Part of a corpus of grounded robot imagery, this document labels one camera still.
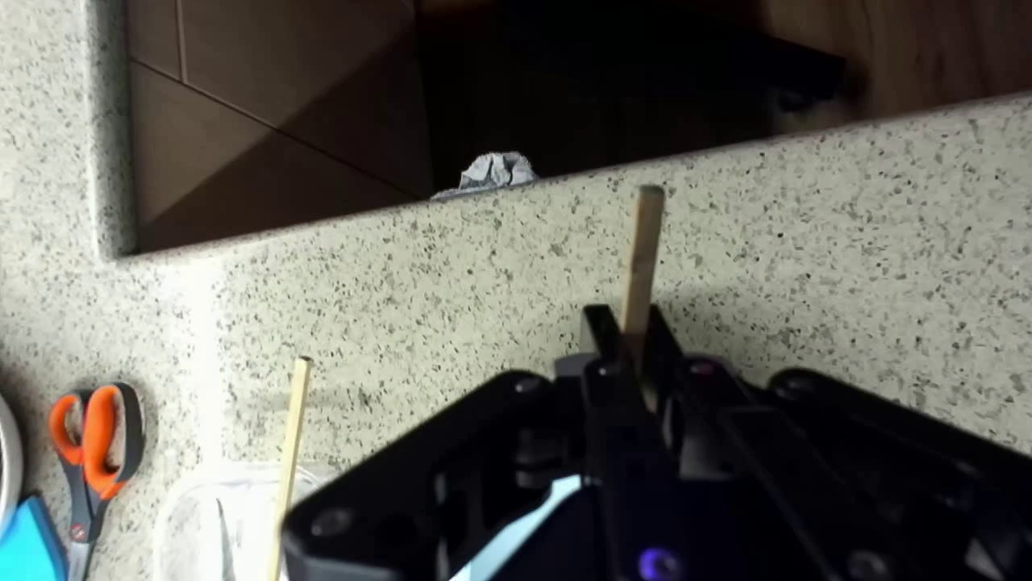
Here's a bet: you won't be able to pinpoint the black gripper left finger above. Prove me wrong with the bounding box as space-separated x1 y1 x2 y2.
584 304 688 581

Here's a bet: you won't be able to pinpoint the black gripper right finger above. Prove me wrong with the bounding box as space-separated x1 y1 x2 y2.
646 307 750 450

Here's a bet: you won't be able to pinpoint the light blue front bowl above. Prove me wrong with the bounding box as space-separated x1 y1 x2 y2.
451 476 579 581

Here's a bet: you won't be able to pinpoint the wooden chopstick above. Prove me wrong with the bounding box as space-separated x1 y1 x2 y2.
622 185 664 339
263 354 314 581

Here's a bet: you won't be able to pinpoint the clear glass container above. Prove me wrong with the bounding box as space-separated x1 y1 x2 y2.
152 463 286 581

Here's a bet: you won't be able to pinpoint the orange handled scissors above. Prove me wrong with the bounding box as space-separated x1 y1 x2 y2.
45 384 144 581

